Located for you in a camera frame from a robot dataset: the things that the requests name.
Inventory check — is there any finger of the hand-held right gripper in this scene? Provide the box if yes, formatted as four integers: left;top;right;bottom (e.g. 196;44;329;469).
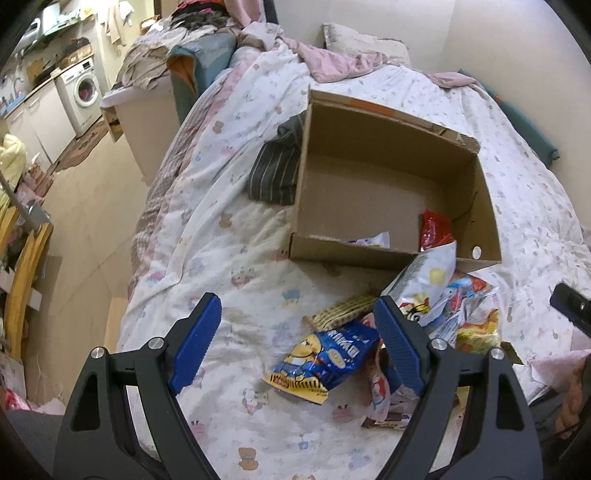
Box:
549;282;591;329

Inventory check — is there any hanging towel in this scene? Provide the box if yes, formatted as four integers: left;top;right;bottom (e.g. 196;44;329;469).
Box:
104;2;127;44

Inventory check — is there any pink curtain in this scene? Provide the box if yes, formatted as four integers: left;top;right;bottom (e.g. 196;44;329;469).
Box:
226;0;273;24

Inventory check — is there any teal mat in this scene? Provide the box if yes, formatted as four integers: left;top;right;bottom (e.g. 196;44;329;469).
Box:
457;69;559;169

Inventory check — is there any grey pillow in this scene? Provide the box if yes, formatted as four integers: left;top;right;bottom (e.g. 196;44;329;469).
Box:
323;23;409;65

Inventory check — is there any brown chocolate bar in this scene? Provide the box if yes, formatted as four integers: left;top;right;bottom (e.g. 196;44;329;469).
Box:
360;412;411;430

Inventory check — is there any white cabinet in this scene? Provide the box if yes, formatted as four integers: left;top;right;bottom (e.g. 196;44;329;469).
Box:
4;83;77;162

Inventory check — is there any clear red blue snack packet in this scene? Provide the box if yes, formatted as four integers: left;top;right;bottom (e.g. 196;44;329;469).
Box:
436;272;500;319

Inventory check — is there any pink blanket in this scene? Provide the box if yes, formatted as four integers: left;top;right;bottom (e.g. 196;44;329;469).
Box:
235;21;478;88

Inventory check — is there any pile of dark clothes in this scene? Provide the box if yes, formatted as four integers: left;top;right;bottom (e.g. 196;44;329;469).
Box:
173;0;241;31

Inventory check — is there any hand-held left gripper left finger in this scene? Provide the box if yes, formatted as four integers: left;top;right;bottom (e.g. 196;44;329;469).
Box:
53;292;222;480

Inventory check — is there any pile of light clothes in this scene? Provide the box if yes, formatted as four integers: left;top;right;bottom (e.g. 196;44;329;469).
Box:
113;25;195;90

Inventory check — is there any white washing machine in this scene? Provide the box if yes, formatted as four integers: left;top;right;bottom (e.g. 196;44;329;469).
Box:
55;58;103;137

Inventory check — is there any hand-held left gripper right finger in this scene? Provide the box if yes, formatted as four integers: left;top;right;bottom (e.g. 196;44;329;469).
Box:
373;295;543;480

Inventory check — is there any dark striped cloth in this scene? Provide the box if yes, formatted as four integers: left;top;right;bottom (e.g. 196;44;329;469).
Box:
247;114;305;206

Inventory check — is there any small cardboard box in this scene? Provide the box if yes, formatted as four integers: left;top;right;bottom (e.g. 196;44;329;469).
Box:
60;39;93;68

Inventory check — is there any large white chips bag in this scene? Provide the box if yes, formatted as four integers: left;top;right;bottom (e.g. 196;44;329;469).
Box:
381;240;458;328

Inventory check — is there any yellow wafer packet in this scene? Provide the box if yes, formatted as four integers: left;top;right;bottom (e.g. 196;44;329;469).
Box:
307;295;379;330

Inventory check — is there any white pink snack packet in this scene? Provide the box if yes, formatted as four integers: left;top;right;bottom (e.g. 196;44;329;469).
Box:
369;346;416;425

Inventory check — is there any yellow wooden frame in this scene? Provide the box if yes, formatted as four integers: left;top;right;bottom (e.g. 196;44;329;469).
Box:
0;222;54;361

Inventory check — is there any white storage bin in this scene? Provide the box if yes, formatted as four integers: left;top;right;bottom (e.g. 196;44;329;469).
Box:
100;76;181;185

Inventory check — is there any brown rug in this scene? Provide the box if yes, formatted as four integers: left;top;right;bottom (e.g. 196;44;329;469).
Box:
55;115;105;171

